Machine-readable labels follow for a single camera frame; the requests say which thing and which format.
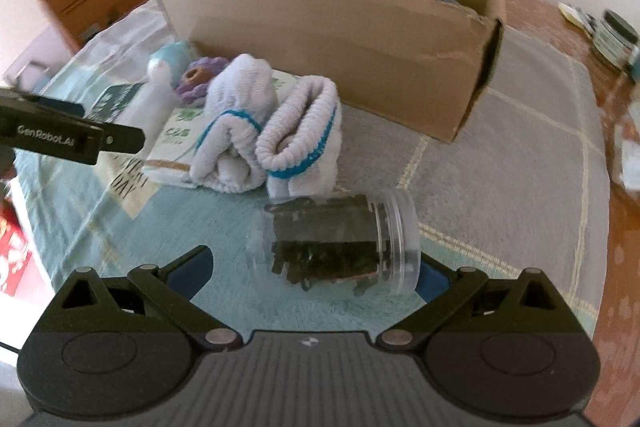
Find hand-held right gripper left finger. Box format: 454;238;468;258
34;245;243;354

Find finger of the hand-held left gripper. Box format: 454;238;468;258
100;123;147;156

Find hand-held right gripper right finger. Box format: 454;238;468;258
375;252;587;353

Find white bottle light blue cap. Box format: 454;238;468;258
85;42;198;132

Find clear jar with dark contents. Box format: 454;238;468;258
246;189;422;295

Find purple crochet flower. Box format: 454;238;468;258
172;57;231;108

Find white sock roll blue stripe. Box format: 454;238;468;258
189;53;276;194
255;76;343;198

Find brown cardboard box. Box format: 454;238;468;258
149;0;506;144

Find red printed packets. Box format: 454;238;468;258
0;197;33;295

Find checked green grey tablecloth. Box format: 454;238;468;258
0;0;613;358

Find large clear jar black lid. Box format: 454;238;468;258
611;104;640;192

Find small jar green label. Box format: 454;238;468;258
590;9;640;70

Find small white yellow item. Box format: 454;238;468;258
557;2;598;32

